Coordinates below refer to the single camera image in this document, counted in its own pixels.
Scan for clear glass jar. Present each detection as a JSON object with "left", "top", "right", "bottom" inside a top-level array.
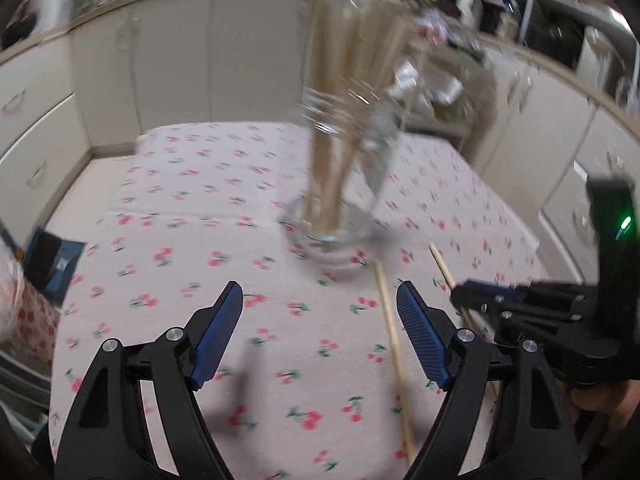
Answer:
[{"left": 276, "top": 0, "right": 497, "bottom": 266}]

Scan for wooden chopstick in jar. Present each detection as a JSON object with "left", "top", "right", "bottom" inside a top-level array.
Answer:
[
  {"left": 306, "top": 0, "right": 342, "bottom": 236},
  {"left": 329, "top": 1, "right": 359, "bottom": 235}
]

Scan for beige kitchen base cabinets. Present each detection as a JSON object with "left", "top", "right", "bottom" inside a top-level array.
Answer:
[{"left": 1, "top": 0, "right": 639, "bottom": 276}]

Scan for single wooden chopstick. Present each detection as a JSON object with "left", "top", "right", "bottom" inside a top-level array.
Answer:
[{"left": 373, "top": 259, "right": 416, "bottom": 466}]

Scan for cherry print tablecloth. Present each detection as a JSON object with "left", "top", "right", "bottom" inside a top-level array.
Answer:
[{"left": 50, "top": 122, "right": 544, "bottom": 479}]

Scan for white electric kettle pot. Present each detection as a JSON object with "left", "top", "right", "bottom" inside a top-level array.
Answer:
[{"left": 576, "top": 26, "right": 624, "bottom": 96}]

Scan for blue dustpan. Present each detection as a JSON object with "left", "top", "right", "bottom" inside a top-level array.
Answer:
[{"left": 23, "top": 226, "right": 85, "bottom": 306}]

